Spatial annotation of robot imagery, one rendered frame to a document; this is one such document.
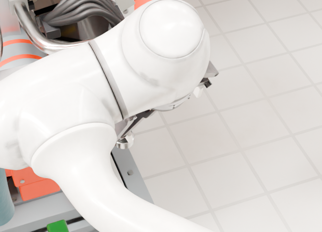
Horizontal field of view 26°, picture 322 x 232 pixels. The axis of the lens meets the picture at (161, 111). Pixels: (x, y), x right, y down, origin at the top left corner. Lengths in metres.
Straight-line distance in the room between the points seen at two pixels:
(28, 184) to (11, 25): 0.49
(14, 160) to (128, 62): 0.17
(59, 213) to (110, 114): 1.23
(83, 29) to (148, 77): 1.01
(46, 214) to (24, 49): 0.70
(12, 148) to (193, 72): 0.22
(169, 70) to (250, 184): 1.62
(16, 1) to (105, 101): 0.64
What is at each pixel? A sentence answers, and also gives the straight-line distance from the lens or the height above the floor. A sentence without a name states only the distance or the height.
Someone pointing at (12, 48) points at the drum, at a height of 0.92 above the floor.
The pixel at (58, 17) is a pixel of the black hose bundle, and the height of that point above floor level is 1.00.
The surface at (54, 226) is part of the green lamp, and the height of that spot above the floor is 0.66.
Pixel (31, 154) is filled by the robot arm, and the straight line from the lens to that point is 0.78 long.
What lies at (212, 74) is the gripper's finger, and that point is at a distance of 1.07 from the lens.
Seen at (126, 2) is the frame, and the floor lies 0.94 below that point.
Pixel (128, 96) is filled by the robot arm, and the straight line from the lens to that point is 0.79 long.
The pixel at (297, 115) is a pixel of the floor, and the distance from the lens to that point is 2.59.
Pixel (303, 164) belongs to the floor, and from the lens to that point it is 2.44.
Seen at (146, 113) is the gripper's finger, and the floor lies 1.10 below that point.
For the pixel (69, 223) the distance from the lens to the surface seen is 2.08.
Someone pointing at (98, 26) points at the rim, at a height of 0.78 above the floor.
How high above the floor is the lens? 1.84
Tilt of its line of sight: 46 degrees down
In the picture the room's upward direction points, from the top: straight up
